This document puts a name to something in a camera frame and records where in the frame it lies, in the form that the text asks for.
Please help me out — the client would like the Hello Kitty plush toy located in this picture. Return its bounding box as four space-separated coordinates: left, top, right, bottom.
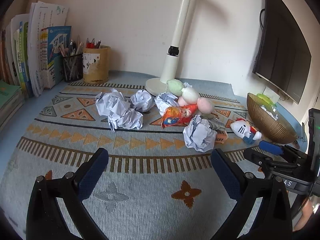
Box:
230 119 262 145

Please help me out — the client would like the small orange packet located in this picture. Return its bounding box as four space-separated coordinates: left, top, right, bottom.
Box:
215 130 228 144

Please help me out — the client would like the plaid fabric bow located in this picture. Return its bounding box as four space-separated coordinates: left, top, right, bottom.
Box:
205 118 226 131

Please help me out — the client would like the large paper ball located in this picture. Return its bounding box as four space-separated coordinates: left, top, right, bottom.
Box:
95 88 143 132

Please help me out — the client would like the pastel dango plush string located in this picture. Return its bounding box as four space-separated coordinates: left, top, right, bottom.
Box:
165 78 215 116

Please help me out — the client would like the orange snack bag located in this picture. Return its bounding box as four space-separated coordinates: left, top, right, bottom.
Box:
161 104 198 128

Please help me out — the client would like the small paper ball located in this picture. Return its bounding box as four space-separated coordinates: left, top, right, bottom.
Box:
130 89 155 113

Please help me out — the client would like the person's hand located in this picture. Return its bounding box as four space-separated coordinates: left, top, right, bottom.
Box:
293 200 313 231

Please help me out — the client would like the brown ribbed bowl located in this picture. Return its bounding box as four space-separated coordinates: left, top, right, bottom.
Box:
247 93 298 144

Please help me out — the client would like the green books pile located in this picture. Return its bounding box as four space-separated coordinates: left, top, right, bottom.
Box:
0 80 25 131

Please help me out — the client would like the yellow cylindrical pen holder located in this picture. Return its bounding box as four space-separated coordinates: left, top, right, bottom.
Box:
83 46 111 85

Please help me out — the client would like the white paper book stack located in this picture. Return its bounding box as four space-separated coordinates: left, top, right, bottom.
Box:
8 2 69 98

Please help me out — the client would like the black mesh pencil cup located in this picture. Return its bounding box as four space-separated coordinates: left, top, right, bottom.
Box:
59 40 83 82

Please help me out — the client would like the white desk lamp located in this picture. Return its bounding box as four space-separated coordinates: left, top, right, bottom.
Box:
145 0 191 96

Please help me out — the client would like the blue cover workbook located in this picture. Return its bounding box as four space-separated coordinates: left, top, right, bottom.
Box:
40 26 72 89

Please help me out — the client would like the black wall monitor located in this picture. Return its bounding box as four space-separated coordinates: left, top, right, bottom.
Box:
253 0 311 103

